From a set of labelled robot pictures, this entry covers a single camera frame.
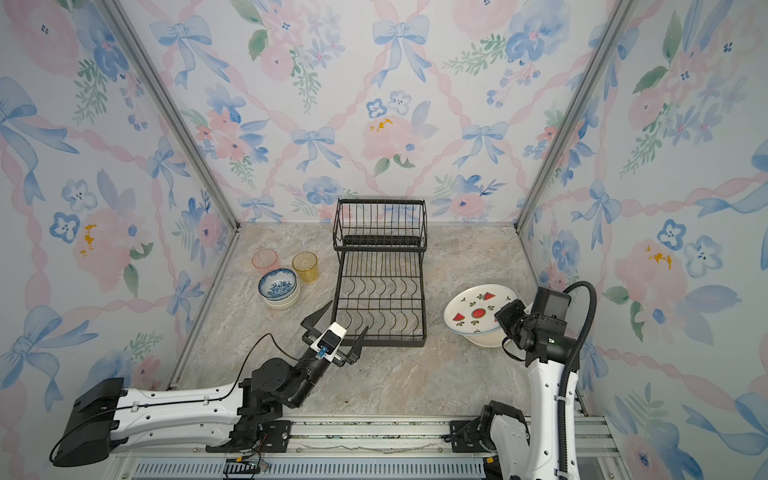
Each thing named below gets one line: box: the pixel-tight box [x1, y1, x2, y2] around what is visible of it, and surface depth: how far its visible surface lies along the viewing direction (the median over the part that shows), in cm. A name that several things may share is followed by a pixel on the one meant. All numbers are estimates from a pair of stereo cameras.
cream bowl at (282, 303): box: [257, 280, 300, 308], surface depth 92 cm
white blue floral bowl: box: [258, 268, 297, 301], surface depth 97 cm
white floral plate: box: [444, 284, 518, 334], surface depth 85 cm
